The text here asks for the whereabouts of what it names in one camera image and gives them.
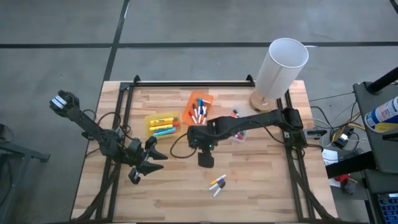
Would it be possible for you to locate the black cap white marker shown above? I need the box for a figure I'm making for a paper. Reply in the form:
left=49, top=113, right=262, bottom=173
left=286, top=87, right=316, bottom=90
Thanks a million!
left=212, top=181, right=227, bottom=198

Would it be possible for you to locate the orange translucent plastic bin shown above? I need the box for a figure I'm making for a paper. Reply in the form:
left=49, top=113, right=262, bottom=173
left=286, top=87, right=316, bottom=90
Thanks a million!
left=182, top=90, right=215, bottom=126

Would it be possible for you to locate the purple cap white marker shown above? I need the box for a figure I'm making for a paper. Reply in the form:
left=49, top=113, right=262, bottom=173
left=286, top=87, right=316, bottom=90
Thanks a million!
left=208, top=179, right=226, bottom=191

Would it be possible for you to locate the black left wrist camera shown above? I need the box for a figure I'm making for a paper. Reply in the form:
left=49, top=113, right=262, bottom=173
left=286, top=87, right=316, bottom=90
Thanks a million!
left=145, top=136, right=158, bottom=150

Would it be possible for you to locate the black aluminium table frame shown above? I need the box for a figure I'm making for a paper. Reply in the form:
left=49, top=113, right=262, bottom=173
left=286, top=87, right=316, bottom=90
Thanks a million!
left=70, top=74, right=345, bottom=224

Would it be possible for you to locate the white wipes canister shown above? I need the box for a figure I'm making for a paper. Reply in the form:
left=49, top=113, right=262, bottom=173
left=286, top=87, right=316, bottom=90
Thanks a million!
left=364, top=95, right=398, bottom=134

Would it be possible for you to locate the blue highlighter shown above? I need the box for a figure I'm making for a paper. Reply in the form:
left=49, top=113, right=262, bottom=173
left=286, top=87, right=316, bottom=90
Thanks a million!
left=152, top=126, right=178, bottom=135

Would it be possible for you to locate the yellow translucent plastic bin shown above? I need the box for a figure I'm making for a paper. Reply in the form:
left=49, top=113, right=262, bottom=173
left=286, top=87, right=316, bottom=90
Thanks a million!
left=144, top=111, right=182, bottom=139

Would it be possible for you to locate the black keyboard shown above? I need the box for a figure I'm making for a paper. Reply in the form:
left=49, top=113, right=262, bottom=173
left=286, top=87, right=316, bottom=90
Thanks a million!
left=376, top=192, right=398, bottom=224

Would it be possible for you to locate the white shade table lamp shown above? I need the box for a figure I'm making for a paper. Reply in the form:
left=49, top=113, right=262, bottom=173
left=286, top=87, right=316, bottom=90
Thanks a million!
left=249, top=37, right=310, bottom=113

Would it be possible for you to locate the slim yellow highlighter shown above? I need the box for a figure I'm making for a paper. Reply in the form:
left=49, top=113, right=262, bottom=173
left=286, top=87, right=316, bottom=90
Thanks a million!
left=209, top=174, right=227, bottom=187

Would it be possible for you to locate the clear translucent plastic bin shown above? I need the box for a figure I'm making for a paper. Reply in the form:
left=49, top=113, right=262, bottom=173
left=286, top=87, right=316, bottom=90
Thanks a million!
left=221, top=107, right=250, bottom=144

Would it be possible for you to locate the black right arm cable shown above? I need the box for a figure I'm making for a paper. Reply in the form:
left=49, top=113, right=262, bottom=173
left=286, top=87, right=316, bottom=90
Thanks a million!
left=169, top=133, right=198, bottom=160

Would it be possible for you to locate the white paper sheet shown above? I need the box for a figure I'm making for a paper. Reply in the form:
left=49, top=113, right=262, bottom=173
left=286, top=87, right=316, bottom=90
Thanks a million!
left=322, top=148, right=340, bottom=166

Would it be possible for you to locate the power adapter box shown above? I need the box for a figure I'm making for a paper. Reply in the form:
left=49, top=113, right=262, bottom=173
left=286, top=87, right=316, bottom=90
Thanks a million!
left=331, top=130, right=354, bottom=149

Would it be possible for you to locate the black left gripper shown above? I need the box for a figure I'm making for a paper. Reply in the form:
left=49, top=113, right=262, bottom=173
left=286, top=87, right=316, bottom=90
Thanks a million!
left=124, top=139, right=169, bottom=176

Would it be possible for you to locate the dark metal stand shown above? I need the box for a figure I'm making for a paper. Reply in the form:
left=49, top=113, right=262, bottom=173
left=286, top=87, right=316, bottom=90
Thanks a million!
left=0, top=123, right=51, bottom=218

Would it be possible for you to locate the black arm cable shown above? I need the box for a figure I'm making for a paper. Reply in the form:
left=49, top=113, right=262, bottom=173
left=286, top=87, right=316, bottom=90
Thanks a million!
left=169, top=133, right=198, bottom=160
left=82, top=108, right=131, bottom=141

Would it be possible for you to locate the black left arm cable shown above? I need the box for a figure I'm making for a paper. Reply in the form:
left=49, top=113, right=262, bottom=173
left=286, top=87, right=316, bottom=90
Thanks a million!
left=82, top=108, right=131, bottom=141

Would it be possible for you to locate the teal highlighter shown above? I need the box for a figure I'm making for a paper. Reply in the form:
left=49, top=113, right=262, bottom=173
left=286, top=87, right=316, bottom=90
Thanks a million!
left=153, top=129, right=178, bottom=138

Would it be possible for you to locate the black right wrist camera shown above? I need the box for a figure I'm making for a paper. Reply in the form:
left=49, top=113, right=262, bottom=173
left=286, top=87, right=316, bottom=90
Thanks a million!
left=197, top=151, right=216, bottom=169

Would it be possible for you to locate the dark side table with pole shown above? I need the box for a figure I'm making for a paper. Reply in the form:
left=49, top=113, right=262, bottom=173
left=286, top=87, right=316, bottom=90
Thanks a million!
left=353, top=67, right=398, bottom=175

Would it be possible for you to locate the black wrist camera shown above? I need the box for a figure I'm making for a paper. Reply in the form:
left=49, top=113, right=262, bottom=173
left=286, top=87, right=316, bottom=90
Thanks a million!
left=145, top=136, right=158, bottom=150
left=197, top=151, right=216, bottom=169

